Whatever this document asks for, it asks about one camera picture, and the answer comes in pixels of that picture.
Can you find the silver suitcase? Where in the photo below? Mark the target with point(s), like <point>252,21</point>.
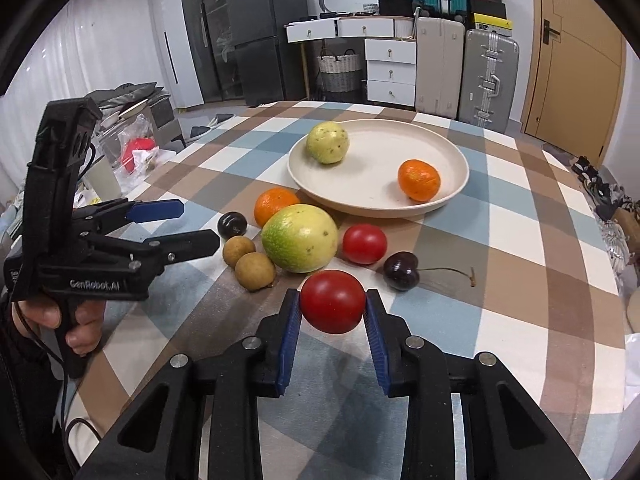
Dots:
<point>487,80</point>

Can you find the woven basket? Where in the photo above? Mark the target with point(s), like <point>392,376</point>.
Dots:
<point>340,72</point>

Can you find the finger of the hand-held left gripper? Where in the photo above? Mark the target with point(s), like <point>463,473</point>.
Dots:
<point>190,247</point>
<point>155,210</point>

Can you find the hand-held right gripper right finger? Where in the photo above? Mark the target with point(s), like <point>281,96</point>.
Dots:
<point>376,350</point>

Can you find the cream round plate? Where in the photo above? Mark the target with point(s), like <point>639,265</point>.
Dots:
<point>380,160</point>

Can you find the white curtain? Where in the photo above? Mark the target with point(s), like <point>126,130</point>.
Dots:
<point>85,60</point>

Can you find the white drawer desk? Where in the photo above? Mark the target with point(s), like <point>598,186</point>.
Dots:
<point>390,65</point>

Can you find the grey white slipper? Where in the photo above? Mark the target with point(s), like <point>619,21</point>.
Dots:
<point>201,131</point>
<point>220,118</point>

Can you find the red tomato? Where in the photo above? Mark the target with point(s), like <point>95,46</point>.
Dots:
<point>332,301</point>
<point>365,244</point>

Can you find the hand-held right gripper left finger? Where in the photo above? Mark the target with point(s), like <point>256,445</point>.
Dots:
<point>289,345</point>

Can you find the dark glass cabinet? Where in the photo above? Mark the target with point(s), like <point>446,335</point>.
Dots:
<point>200,30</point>

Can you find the beige suitcase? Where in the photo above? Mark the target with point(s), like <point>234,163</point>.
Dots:
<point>440,67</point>

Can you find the brown longan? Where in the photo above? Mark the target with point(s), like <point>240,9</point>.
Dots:
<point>238,251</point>
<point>255,271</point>

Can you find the red round item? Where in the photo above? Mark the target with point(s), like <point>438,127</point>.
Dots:
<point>136,152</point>

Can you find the black refrigerator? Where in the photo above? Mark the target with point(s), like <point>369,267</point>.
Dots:
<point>265,30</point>

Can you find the orange tangerine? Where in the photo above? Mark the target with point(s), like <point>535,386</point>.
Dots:
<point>272,205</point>
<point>419,180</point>

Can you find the small yellow-green passion fruit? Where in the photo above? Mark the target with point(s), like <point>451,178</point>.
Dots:
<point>327,142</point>

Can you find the clear plastic bag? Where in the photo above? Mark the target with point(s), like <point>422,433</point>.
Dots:
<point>135,145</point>

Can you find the black yellow shoe box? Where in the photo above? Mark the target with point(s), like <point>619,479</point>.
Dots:
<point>492,24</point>

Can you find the wooden door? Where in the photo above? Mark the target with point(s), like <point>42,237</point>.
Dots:
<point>575,60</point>

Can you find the white tall cabinet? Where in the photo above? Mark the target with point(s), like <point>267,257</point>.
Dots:
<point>175,35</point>

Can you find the patterned cloth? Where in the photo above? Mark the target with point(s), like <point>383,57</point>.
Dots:
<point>607,200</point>

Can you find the dark cherry with stem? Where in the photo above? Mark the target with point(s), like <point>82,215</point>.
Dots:
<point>400,271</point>

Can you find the person's left hand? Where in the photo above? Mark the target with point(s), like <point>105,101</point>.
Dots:
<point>82,332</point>

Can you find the plaid tablecloth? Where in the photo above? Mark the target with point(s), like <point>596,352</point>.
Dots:
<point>500,240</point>

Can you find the dark stemless cherry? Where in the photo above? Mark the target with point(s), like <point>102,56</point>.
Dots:
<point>232,225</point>

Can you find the large green-yellow passion fruit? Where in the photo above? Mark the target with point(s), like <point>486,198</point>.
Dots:
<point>300,240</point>

